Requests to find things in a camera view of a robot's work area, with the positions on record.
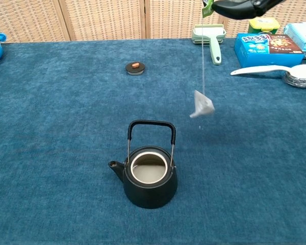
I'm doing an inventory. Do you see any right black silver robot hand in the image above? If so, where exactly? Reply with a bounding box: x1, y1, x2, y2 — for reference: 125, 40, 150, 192
211, 0, 286, 20

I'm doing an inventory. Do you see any tea bag with string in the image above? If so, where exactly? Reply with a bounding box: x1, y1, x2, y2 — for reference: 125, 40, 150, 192
189, 0, 216, 119

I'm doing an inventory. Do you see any black teapot lid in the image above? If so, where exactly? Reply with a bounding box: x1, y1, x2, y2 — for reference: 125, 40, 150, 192
125, 61, 146, 77

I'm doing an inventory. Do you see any yellow lidded container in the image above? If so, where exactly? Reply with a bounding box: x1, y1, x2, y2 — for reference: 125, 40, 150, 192
247, 17, 281, 35

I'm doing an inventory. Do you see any green lint roller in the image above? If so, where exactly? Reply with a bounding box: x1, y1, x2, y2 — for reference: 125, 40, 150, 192
191, 23, 227, 66

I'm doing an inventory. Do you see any blue cookie box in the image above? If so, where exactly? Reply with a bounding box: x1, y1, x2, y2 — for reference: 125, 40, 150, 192
234, 32, 305, 68

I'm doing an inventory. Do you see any light blue wipes pack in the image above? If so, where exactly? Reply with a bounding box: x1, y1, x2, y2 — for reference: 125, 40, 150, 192
283, 22, 306, 58

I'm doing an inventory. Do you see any white dish brush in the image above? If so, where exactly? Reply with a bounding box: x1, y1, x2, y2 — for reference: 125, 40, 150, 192
230, 63, 306, 89

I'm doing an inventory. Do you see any bamboo folding screen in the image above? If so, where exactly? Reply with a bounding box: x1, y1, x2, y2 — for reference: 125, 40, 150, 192
0, 0, 306, 43

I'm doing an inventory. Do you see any blue table cloth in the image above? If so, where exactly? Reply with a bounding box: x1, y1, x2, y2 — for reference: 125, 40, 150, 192
0, 38, 306, 245

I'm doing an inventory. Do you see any black teapot with handle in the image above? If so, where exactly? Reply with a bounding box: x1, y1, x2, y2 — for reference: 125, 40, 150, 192
108, 119, 179, 210

